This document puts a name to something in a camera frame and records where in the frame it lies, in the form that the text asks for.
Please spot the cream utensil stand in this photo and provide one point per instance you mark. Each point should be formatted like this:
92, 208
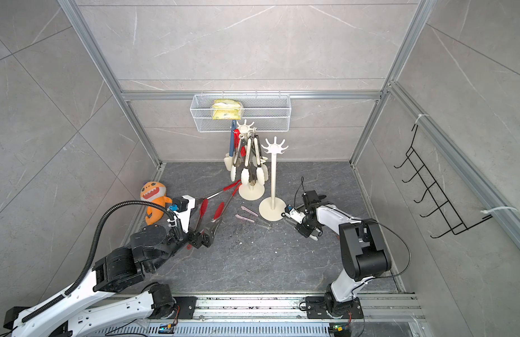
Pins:
248, 192
271, 208

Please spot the black wall hook rack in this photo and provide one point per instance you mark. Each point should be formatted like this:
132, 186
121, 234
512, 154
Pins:
433, 191

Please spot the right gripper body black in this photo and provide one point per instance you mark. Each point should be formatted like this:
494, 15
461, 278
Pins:
306, 227

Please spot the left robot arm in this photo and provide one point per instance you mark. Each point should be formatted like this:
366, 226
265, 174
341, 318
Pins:
72, 311

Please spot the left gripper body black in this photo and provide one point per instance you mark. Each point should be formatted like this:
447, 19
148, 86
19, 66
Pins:
196, 241

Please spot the orange shark plush toy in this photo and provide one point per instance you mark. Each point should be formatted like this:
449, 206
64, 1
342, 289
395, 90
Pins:
155, 193

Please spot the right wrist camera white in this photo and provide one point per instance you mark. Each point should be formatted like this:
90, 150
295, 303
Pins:
294, 214

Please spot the wide cream handle tongs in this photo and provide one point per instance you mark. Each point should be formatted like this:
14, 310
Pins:
262, 171

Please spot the yellow packet in basket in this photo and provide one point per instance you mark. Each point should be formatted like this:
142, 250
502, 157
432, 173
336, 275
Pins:
227, 109

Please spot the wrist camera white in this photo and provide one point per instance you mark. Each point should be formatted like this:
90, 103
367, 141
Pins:
294, 214
183, 207

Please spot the white wire mesh basket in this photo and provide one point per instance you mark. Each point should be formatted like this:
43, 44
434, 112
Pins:
266, 112

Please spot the pink tip small tongs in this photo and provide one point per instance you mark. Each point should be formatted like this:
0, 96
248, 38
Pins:
252, 217

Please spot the blue handle cream tongs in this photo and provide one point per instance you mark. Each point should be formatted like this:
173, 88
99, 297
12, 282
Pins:
228, 160

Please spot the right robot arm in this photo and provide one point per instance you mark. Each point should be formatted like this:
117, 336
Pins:
364, 253

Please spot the red handle steel tongs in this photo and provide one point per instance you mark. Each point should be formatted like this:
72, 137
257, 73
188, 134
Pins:
220, 191
239, 142

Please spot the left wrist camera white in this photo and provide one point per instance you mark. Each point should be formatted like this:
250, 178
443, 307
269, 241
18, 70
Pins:
183, 207

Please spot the red silicone tip tongs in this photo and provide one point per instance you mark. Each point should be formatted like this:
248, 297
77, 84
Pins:
208, 216

